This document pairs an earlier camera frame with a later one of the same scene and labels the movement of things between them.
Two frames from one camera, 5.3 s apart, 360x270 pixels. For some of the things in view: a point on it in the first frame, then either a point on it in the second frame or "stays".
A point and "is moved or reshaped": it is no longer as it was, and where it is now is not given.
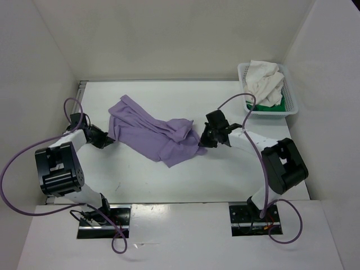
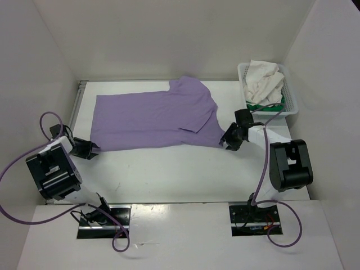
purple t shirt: [166, 140] is moved or reshaped
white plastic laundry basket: [290, 99] stays
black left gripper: [104, 139] → [86, 153]
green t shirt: [279, 107] stays
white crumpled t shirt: [265, 81] stays
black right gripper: [204, 141] → [227, 136]
